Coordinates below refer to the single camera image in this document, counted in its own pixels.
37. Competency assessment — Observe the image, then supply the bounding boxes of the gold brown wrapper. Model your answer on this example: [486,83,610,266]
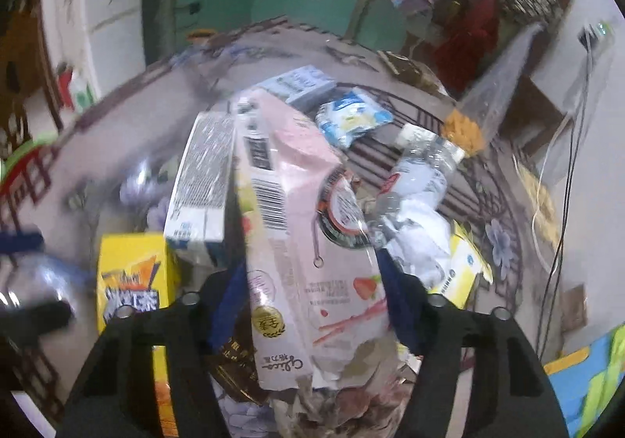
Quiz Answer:
[205,304,268,406]

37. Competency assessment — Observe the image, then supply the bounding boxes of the yellow iced tea carton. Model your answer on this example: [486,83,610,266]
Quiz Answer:
[95,231,182,438]

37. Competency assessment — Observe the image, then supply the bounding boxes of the pink paper trash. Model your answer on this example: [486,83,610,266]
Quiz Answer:
[270,361,416,437]

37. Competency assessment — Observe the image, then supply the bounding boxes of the yellow medicine box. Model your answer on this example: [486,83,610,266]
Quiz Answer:
[430,221,494,309]

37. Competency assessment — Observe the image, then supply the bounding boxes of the white blue carton box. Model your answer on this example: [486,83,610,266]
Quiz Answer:
[163,111,235,268]

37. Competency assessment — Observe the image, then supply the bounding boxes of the clear plastic bottle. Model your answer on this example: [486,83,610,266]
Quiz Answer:
[368,124,465,290]

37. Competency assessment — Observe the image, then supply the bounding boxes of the pink snack bag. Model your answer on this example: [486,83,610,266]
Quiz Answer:
[232,89,390,392]

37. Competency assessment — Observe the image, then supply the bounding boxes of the blue white snack wrapper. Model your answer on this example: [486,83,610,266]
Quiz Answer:
[316,88,394,151]

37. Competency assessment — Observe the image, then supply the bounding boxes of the blue white milk carton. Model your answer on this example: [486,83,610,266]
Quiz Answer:
[255,66,337,113]

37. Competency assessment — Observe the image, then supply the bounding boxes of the red green trash basin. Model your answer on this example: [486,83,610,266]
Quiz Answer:
[1,134,58,195]

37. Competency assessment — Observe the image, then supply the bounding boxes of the teal kitchen cabinets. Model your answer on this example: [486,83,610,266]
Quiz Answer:
[173,0,407,53]

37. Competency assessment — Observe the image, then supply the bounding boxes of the blue toy board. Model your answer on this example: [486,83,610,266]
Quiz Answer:
[543,325,624,437]

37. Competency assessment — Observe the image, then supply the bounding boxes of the small wooden block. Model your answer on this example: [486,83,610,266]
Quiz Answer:
[561,284,588,333]

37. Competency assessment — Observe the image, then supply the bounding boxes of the yellow picture book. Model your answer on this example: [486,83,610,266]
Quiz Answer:
[516,163,561,250]

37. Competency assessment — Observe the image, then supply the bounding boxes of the clear bag orange snacks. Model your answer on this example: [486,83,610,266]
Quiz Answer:
[441,22,546,157]

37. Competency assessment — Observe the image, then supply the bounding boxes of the green detergent bottle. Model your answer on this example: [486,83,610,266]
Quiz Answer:
[56,63,95,114]

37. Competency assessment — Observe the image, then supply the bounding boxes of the brown snack package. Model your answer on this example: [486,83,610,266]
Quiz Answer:
[377,51,442,95]

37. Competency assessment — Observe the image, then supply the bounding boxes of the red hanging garment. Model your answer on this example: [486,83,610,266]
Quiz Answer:
[433,0,500,95]

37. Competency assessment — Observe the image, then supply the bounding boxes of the yellow green bucket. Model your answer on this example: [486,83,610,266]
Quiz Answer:
[186,29,218,44]

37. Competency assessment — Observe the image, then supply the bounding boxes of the brown hanging handbag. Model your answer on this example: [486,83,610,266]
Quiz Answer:
[432,0,470,27]

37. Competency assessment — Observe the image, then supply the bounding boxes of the white refrigerator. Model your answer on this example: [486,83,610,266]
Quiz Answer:
[41,0,146,99]

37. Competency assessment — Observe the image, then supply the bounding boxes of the wooden chair at wall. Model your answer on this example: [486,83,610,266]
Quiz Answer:
[499,75,567,157]

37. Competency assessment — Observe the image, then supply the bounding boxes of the black cable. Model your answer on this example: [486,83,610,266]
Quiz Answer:
[534,37,600,363]

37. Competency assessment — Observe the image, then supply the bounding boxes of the wall charger plug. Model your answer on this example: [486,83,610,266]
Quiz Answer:
[577,21,613,53]

